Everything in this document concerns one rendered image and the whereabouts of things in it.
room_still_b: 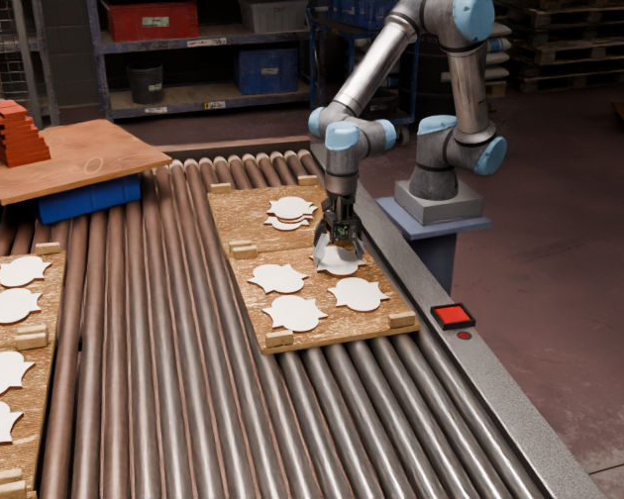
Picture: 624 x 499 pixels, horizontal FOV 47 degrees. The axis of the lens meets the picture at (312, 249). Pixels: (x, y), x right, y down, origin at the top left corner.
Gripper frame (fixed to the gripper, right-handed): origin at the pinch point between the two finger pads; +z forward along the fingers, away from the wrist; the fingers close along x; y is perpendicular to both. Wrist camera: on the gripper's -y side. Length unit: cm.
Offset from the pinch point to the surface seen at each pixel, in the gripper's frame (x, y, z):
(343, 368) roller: -10.6, 39.1, 2.5
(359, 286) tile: 1.2, 13.3, 0.1
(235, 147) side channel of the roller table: -10, -89, 0
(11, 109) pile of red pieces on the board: -78, -67, -25
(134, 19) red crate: -30, -427, 15
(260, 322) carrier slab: -23.6, 20.9, 0.8
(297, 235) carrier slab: -5.7, -18.0, 1.0
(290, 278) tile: -13.3, 5.6, 0.1
